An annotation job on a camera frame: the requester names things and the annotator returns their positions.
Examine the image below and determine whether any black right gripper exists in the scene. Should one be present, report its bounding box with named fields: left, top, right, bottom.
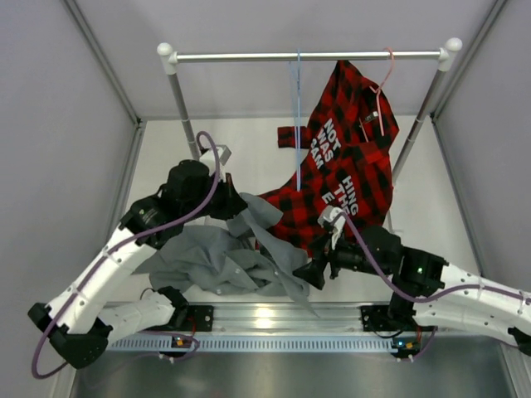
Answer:
left=294, top=229, right=392, bottom=290

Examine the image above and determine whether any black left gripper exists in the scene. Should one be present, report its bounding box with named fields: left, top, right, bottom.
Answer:
left=182, top=172, right=247, bottom=222

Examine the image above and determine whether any grey button shirt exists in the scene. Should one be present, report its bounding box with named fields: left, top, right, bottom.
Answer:
left=135, top=192, right=314, bottom=313

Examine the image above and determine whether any blue wire hanger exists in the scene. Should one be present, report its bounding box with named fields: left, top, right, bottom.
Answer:
left=289, top=50, right=302, bottom=192

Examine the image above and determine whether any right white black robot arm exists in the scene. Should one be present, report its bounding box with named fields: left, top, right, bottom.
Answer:
left=293, top=226, right=530, bottom=355

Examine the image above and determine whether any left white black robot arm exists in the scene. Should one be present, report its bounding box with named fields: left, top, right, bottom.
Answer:
left=28, top=152, right=247, bottom=370

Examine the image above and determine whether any red black plaid shirt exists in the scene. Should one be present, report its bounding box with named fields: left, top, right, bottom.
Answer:
left=261, top=61, right=399, bottom=250

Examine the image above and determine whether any silver clothes rack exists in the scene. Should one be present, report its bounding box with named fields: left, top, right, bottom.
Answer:
left=157, top=37, right=462, bottom=177

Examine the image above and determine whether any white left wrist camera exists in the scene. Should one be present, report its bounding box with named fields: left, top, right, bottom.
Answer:
left=199, top=145, right=231, bottom=179

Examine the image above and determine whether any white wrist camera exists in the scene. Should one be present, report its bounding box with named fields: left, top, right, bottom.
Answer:
left=199, top=145, right=231, bottom=179
left=318, top=206, right=347, bottom=238

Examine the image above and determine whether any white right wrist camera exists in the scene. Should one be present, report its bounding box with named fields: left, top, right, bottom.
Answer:
left=318, top=206, right=347, bottom=238

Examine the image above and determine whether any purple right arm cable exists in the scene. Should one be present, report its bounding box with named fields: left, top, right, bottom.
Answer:
left=331, top=209, right=531, bottom=362

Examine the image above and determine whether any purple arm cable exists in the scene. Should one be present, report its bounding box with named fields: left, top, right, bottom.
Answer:
left=331, top=209, right=531, bottom=362
left=32, top=131, right=219, bottom=381

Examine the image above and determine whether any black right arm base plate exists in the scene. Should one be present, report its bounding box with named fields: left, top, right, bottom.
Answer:
left=360, top=304, right=417, bottom=332

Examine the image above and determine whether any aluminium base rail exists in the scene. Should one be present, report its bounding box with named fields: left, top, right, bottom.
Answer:
left=97, top=291, right=530, bottom=342

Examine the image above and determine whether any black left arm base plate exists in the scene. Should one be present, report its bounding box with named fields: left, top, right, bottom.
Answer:
left=178, top=304, right=214, bottom=332

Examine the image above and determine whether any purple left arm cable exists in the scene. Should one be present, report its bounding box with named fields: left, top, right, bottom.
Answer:
left=32, top=131, right=219, bottom=381

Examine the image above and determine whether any slotted grey cable duct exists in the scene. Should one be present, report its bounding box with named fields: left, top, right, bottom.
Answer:
left=110, top=334, right=402, bottom=354

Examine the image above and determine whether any pink wire hanger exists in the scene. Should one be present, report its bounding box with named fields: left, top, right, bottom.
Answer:
left=358, top=47, right=395, bottom=143

